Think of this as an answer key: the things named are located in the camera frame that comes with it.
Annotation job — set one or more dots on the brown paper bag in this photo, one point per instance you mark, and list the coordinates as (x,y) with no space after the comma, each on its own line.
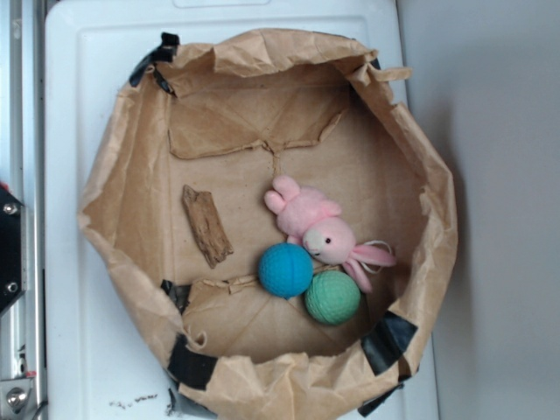
(227,119)

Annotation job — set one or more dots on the white plastic bin lid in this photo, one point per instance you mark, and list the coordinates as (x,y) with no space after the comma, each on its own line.
(98,366)

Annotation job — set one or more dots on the pink plush bunny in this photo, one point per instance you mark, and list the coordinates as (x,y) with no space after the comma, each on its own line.
(311,220)

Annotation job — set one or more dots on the blue golf ball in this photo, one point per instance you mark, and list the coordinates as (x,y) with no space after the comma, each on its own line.
(285,270)

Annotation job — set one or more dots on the aluminium frame rail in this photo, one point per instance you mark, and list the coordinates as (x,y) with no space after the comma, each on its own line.
(23,338)

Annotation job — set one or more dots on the green golf ball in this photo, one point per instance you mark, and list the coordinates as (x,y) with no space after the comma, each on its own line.
(332,298)

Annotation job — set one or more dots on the brown wood piece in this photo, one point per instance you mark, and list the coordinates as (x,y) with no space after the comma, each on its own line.
(207,228)

